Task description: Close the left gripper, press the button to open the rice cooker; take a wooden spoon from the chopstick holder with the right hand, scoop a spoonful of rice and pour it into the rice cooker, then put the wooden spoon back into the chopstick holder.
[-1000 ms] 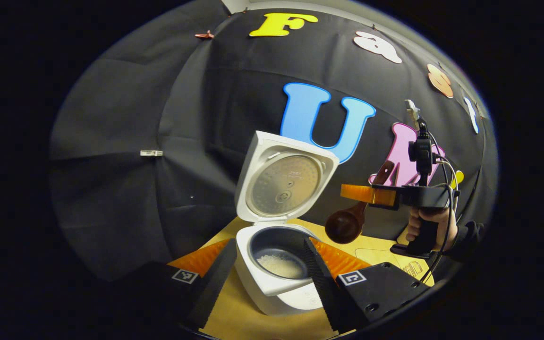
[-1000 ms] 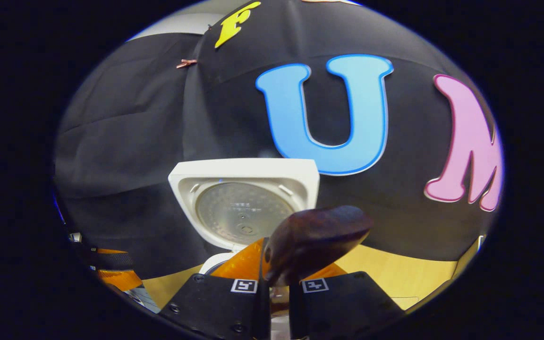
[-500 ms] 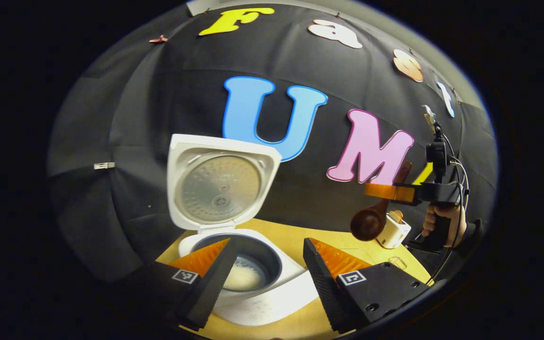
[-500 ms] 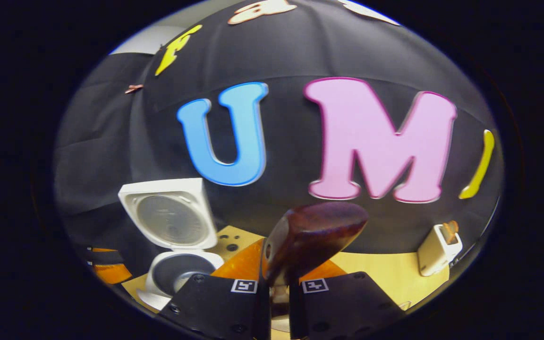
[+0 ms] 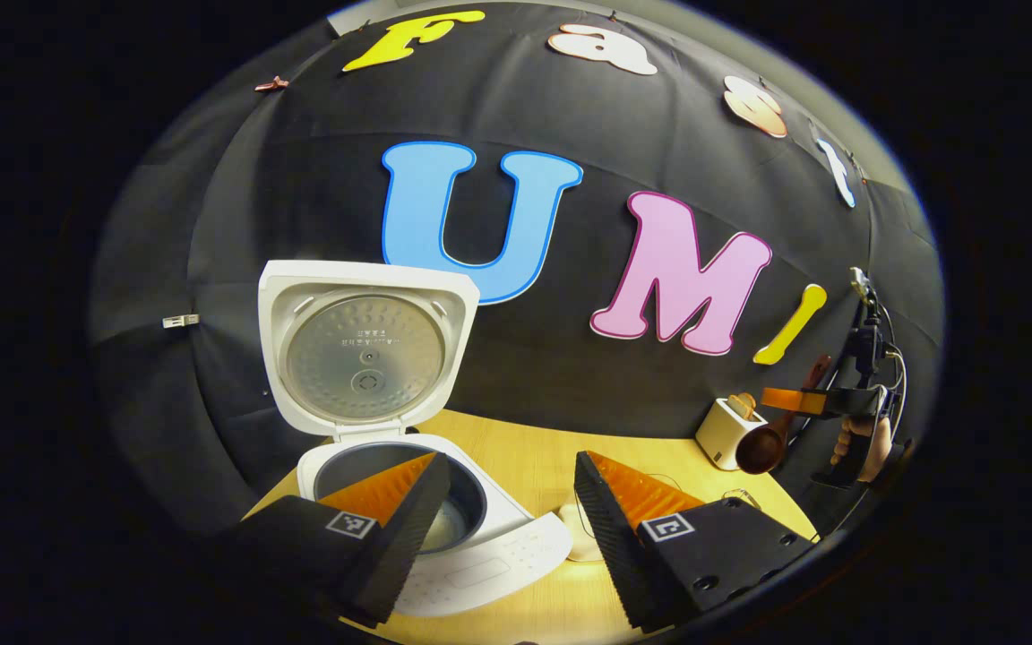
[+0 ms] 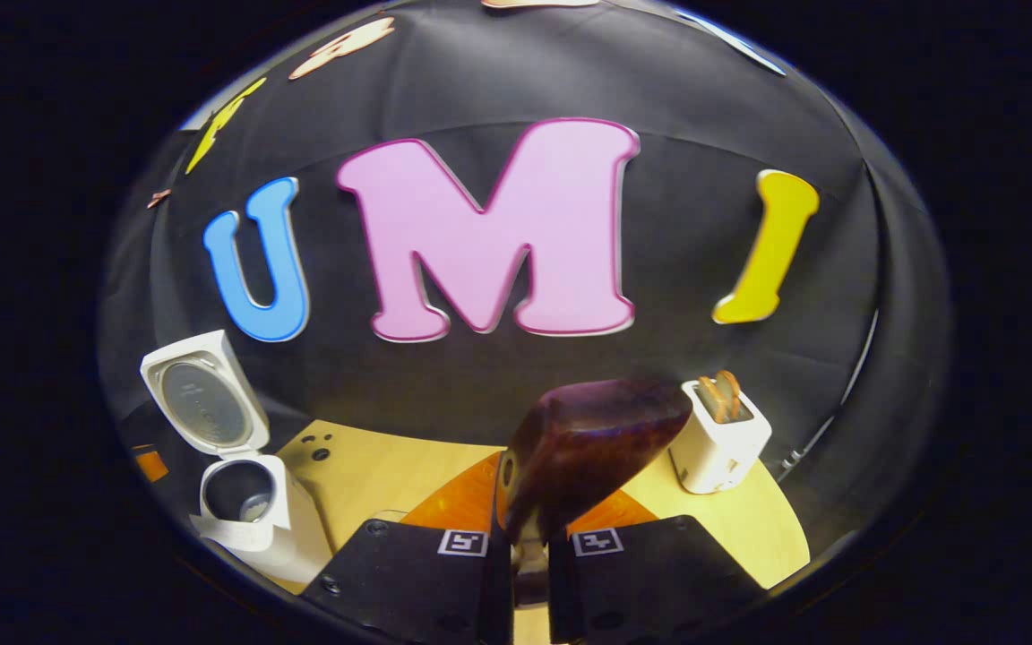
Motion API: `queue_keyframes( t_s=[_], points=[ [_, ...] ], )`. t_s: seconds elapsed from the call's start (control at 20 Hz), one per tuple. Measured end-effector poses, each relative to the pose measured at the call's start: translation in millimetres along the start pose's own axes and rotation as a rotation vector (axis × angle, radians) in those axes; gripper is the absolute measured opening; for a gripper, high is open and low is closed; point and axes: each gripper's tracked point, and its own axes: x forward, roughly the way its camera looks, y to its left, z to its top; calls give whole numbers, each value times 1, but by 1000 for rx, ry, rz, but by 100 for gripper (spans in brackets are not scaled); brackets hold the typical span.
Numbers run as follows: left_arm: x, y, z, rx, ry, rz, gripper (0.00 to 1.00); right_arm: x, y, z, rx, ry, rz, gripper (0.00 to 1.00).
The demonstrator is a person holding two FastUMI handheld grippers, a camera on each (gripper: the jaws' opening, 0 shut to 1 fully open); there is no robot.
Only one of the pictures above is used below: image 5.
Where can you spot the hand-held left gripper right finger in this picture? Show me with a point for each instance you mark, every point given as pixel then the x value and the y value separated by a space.
pixel 610 537

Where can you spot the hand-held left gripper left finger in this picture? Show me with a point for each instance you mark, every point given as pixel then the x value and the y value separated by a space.
pixel 408 537

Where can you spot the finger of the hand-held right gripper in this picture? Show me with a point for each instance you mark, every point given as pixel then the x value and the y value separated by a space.
pixel 843 403

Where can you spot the small white clip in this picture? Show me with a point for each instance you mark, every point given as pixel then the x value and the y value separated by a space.
pixel 180 320

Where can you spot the brown toast slice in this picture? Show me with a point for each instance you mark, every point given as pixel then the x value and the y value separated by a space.
pixel 748 401
pixel 736 408

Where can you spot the white rice cooker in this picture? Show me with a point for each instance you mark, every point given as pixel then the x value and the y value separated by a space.
pixel 364 358

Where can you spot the brown wooden spoon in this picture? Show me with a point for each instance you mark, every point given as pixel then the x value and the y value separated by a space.
pixel 760 448

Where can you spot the white toaster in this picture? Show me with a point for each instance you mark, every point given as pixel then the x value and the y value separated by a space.
pixel 718 439

